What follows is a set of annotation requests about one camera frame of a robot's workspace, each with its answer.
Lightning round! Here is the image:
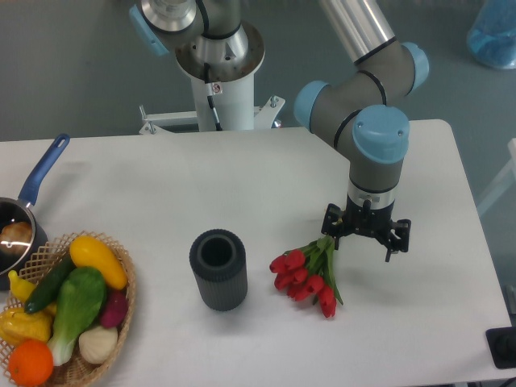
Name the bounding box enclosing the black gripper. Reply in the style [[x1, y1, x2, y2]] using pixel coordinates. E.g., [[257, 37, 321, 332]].
[[321, 198, 412, 263]]

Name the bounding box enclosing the red tulip bouquet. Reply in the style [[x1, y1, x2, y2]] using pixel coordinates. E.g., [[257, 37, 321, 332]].
[[269, 235, 343, 318]]

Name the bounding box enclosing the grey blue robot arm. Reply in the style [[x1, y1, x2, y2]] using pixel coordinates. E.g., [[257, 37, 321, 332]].
[[129, 1, 429, 254]]

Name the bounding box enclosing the dark grey ribbed vase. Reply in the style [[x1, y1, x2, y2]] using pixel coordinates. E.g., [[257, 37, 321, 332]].
[[189, 229, 248, 311]]

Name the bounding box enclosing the black device at edge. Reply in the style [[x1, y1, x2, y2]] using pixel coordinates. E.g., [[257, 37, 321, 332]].
[[485, 327, 516, 369]]

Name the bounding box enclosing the blue plastic bag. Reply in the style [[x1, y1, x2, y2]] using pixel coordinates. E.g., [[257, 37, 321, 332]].
[[467, 1, 515, 70]]

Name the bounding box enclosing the purple red radish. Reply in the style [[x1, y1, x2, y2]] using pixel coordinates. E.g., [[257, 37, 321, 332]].
[[99, 291, 128, 328]]

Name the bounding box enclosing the yellow squash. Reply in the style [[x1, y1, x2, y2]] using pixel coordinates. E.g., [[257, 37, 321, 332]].
[[69, 235, 128, 290]]

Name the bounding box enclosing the green bok choy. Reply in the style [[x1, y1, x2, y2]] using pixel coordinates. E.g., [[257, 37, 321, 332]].
[[48, 267, 106, 367]]

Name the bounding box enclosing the white garlic bulb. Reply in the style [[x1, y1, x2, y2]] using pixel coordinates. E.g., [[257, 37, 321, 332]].
[[78, 326, 118, 364]]

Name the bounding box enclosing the woven wicker basket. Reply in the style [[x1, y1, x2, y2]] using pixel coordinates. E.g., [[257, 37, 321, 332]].
[[1, 231, 136, 386]]

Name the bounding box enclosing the green cucumber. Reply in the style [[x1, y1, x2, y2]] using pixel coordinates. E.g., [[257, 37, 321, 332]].
[[24, 254, 76, 314]]

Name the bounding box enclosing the yellow banana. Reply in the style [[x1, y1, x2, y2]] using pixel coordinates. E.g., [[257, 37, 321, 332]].
[[7, 270, 36, 309]]

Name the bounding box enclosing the brown bread roll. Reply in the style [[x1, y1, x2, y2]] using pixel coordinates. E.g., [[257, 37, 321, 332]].
[[1, 222, 32, 257]]

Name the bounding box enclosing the orange fruit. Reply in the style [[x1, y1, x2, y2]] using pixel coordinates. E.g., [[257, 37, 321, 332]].
[[7, 339, 54, 386]]

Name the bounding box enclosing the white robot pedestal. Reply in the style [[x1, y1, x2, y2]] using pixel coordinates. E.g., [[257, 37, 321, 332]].
[[139, 21, 285, 134]]

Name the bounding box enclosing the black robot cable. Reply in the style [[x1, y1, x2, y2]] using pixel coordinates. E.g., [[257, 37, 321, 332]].
[[202, 62, 223, 132]]

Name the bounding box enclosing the blue handled saucepan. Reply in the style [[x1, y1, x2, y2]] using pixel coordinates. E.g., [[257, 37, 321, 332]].
[[1, 134, 70, 291]]

